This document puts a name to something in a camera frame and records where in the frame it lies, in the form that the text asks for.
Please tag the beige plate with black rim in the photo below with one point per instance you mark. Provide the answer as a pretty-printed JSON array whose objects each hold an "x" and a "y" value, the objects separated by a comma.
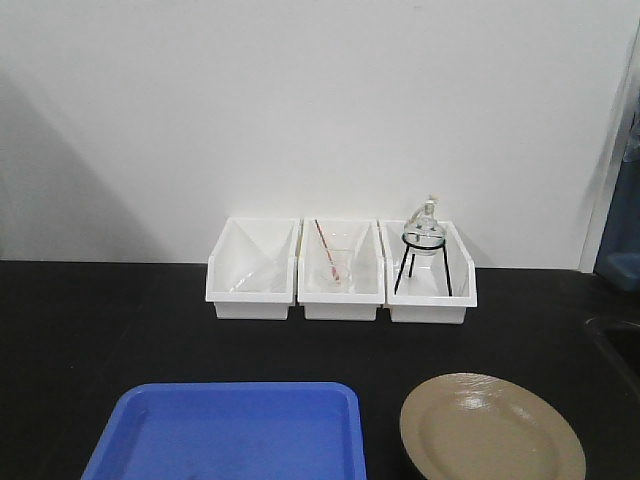
[{"x": 475, "y": 426}]

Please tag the blue plastic tray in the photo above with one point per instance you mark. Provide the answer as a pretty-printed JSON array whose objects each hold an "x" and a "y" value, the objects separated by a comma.
[{"x": 237, "y": 430}]

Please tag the glass beaker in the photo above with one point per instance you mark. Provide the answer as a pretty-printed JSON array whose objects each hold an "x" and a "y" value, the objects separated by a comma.
[{"x": 343, "y": 259}]

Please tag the middle white storage bin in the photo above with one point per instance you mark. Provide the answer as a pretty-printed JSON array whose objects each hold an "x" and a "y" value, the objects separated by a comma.
[{"x": 366, "y": 293}]

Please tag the white storage bin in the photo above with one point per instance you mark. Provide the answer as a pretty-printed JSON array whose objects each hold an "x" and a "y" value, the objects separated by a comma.
[
  {"x": 366, "y": 293},
  {"x": 423, "y": 298},
  {"x": 251, "y": 272}
]

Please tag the left white storage bin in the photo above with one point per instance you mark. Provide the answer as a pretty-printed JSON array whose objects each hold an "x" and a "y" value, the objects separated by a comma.
[{"x": 251, "y": 272}]

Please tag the round glass flask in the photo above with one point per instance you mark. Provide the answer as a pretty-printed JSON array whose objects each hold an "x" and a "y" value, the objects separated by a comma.
[{"x": 422, "y": 233}]

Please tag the right white storage bin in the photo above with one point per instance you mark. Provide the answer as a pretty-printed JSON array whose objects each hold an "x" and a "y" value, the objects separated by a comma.
[{"x": 423, "y": 298}]

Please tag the blue container at right edge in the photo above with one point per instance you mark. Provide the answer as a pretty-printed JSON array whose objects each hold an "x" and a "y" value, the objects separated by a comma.
[{"x": 618, "y": 256}]

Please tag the black sink basin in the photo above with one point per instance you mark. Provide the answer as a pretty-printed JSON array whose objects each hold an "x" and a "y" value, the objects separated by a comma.
[{"x": 618, "y": 340}]

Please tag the black wire tripod stand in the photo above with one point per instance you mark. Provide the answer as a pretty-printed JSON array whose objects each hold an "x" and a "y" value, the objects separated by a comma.
[{"x": 405, "y": 260}]

